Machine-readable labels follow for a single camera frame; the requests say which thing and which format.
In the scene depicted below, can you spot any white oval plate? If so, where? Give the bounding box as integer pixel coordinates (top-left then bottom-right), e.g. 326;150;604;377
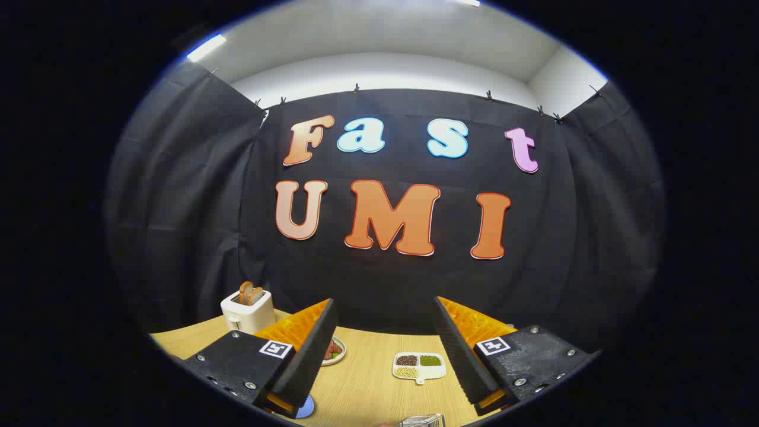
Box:
320;336;346;367

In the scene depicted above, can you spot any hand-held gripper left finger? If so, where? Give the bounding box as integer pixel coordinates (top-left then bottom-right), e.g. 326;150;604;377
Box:
185;298;339;419

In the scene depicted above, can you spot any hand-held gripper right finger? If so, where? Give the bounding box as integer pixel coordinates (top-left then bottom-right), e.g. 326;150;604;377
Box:
432;296;594;416

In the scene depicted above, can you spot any white toaster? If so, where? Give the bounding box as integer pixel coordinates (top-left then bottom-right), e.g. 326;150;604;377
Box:
221;289;276;336

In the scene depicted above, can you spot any square metal wire basket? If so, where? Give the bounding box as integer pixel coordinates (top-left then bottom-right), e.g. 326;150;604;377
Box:
396;413;445;427

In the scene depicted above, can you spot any white divided dish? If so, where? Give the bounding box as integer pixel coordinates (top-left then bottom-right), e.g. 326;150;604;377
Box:
392;352;447;385

